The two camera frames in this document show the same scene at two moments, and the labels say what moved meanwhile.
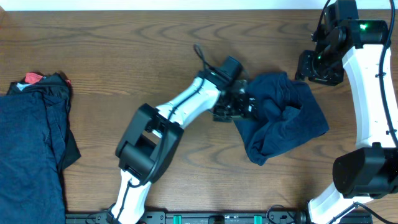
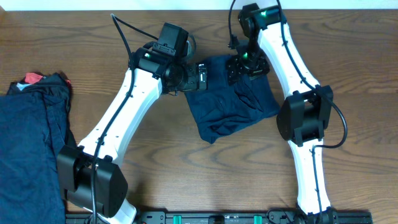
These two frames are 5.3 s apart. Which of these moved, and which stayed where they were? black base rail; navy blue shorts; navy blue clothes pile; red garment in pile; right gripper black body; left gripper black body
Moved: left gripper black body; right gripper black body; navy blue shorts
Stayed: navy blue clothes pile; black base rail; red garment in pile
